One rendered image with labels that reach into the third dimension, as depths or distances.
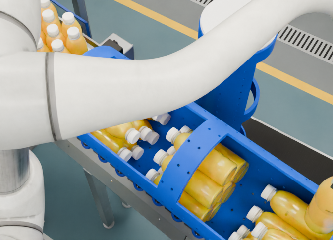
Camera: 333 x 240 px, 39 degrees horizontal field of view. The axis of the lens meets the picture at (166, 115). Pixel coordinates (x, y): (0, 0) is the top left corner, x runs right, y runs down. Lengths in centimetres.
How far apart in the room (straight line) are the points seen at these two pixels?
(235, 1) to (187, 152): 78
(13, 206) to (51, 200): 147
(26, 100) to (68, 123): 5
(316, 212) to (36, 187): 60
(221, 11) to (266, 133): 94
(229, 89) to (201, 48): 124
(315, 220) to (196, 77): 61
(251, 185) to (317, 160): 111
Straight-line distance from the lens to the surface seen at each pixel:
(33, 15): 60
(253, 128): 250
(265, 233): 121
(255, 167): 137
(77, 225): 243
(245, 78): 174
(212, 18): 171
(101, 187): 197
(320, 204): 100
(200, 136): 118
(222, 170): 119
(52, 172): 257
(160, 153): 127
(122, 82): 50
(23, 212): 106
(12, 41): 53
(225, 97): 183
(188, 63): 53
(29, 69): 50
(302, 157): 247
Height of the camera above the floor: 225
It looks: 57 degrees down
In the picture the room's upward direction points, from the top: straight up
